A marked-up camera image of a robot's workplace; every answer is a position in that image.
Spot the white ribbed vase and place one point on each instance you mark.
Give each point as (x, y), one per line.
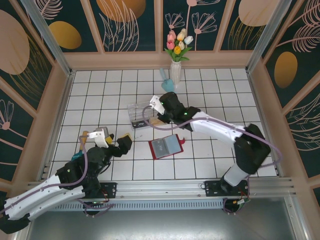
(175, 73)

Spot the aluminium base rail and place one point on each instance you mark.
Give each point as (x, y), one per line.
(162, 190)

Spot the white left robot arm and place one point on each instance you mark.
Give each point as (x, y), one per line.
(37, 200)

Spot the aluminium frame post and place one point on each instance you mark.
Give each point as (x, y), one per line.
(47, 35)
(266, 35)

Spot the light blue scoop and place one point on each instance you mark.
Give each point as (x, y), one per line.
(168, 85)

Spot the tulip flower bouquet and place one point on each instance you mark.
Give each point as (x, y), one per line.
(178, 43)

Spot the aluminium side rail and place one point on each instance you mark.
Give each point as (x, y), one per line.
(264, 125)
(57, 125)

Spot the black VIP card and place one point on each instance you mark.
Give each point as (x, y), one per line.
(140, 124)

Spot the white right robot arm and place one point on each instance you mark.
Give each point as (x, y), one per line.
(217, 130)

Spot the clear acrylic card box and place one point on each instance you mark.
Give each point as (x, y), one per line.
(136, 111)

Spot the red card holder wallet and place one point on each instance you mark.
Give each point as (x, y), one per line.
(153, 156)

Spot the teal and wooden tool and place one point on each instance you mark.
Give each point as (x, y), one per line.
(77, 155)

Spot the gold credit card stack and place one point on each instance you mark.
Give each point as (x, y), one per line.
(155, 122)

